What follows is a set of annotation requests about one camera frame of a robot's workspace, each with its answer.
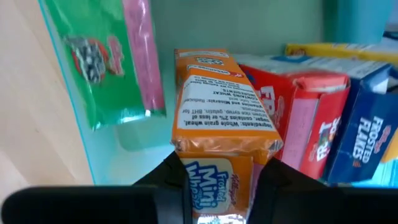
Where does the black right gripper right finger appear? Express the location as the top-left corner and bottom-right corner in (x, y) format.
(246, 157), (328, 224)

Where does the green cereal box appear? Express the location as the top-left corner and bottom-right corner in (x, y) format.
(43, 0), (166, 131)

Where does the dark blue cereal box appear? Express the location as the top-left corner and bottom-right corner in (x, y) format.
(270, 54), (398, 185)

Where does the orange cereal box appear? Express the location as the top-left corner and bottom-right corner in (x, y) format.
(170, 48), (284, 224)

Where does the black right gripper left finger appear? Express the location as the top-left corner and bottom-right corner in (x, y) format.
(133, 151), (193, 224)

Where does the red cereal box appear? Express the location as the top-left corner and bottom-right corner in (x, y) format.
(239, 63), (351, 180)

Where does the teal plastic bin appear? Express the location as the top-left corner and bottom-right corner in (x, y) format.
(39, 0), (398, 187)

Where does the yellow Corn Pops box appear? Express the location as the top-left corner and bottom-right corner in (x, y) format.
(285, 42), (398, 164)

